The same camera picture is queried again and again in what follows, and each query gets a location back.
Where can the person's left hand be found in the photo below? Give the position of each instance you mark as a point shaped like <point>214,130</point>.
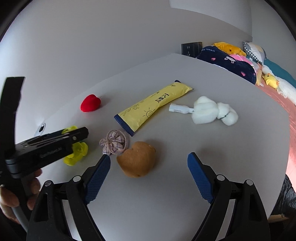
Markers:
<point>33,183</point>

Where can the pink cloth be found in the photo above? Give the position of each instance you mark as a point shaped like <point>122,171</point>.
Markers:
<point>244,59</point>

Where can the yellow plush pillow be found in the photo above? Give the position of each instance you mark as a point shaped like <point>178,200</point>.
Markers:
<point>229,48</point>

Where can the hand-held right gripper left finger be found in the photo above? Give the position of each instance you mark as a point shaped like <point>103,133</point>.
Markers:
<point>97,183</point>

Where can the white goose plush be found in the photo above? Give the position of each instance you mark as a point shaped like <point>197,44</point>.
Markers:
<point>286,89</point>

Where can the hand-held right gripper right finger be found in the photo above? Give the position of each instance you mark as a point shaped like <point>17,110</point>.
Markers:
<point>200,179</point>

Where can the teal blanket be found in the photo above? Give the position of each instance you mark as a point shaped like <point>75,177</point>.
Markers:
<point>279,70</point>

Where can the brown plush bun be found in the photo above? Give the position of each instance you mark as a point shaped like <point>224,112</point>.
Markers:
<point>136,160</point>

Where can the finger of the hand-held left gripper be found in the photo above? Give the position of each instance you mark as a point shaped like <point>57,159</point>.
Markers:
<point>79,134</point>

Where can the red plush heart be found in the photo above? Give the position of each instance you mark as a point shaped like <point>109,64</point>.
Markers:
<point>90,103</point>

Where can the yellow duck plush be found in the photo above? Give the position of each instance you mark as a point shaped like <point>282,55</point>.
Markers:
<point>270,80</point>

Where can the yellow snack packet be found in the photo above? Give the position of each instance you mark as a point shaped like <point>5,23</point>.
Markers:
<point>152,106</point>

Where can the plaid fabric scrunchie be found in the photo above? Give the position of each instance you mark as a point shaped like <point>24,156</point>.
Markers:
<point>114,143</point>

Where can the dark wall socket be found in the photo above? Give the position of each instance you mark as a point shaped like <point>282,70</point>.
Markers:
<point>191,48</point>

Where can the checked pillow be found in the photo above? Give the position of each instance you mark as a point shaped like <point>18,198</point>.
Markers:
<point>254,49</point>

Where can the lime yellow plastic toy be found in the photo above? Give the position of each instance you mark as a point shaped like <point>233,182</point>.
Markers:
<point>77,151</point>

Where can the pink bed sheet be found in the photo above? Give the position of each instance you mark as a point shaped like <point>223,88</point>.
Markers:
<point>289,111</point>

